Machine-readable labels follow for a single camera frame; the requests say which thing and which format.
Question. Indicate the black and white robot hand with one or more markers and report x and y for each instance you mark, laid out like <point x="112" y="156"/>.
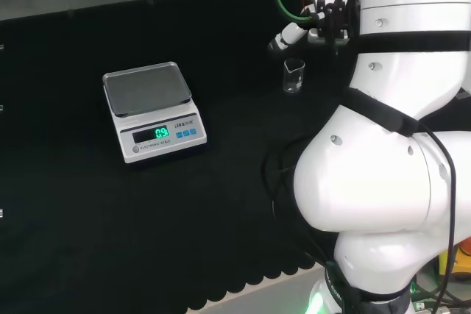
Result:
<point x="289" y="36"/>

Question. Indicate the white electronic balance steel pan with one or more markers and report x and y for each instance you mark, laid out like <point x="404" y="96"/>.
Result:
<point x="147" y="89"/>

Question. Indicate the small clear glass beaker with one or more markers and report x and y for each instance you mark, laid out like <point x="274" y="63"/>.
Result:
<point x="293" y="82"/>

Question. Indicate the yellow stop button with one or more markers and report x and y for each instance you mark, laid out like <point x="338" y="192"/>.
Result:
<point x="464" y="255"/>

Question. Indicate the black bench cloth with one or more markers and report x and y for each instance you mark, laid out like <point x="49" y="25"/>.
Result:
<point x="110" y="218"/>

